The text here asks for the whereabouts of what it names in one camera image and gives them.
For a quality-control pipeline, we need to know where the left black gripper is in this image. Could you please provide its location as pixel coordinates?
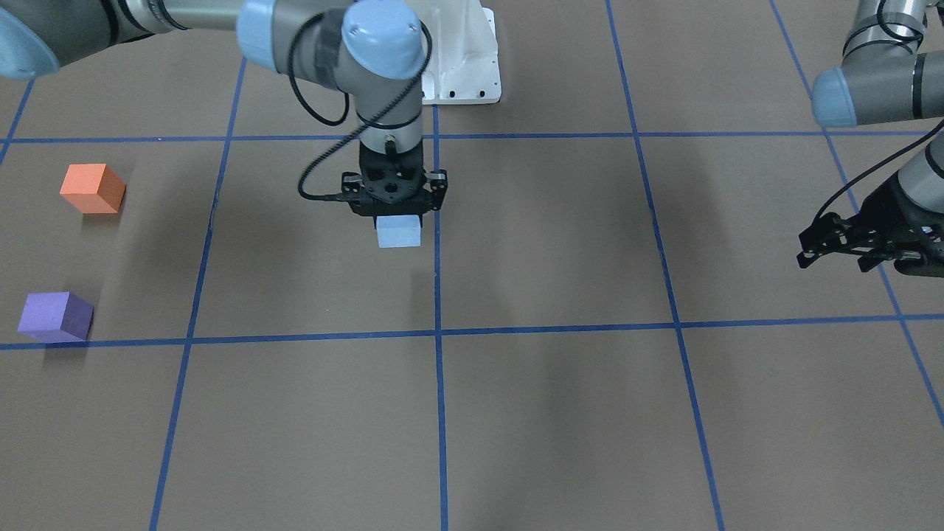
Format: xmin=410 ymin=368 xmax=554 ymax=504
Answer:
xmin=796 ymin=173 xmax=943 ymax=278

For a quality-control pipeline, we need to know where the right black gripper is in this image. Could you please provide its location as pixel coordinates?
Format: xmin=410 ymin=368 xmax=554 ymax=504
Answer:
xmin=341 ymin=144 xmax=448 ymax=218

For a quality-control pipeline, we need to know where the light blue foam block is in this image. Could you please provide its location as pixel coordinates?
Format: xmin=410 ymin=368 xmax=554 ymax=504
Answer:
xmin=375 ymin=215 xmax=422 ymax=249

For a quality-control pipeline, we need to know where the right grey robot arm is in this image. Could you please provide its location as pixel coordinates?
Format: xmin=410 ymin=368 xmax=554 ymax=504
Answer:
xmin=1 ymin=1 xmax=448 ymax=218

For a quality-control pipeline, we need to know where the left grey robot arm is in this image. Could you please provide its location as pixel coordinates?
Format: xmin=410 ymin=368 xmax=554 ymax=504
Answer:
xmin=796 ymin=1 xmax=943 ymax=278

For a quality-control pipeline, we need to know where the orange foam block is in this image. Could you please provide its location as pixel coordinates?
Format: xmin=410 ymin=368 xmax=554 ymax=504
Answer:
xmin=59 ymin=164 xmax=127 ymax=215

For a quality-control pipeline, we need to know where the purple foam block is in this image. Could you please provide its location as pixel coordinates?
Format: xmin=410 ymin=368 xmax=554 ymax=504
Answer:
xmin=17 ymin=292 xmax=94 ymax=344

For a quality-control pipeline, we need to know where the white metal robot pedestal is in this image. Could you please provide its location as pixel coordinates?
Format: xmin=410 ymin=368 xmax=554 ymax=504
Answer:
xmin=409 ymin=1 xmax=502 ymax=105

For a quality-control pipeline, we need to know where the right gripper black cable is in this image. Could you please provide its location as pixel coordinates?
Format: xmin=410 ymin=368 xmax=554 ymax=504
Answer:
xmin=288 ymin=11 xmax=433 ymax=201

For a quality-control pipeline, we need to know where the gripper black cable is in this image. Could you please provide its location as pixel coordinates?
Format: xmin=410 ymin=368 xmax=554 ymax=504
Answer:
xmin=811 ymin=0 xmax=944 ymax=222
xmin=288 ymin=11 xmax=433 ymax=201

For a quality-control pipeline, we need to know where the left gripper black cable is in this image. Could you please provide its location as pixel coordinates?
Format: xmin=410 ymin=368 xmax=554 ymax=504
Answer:
xmin=811 ymin=0 xmax=944 ymax=222

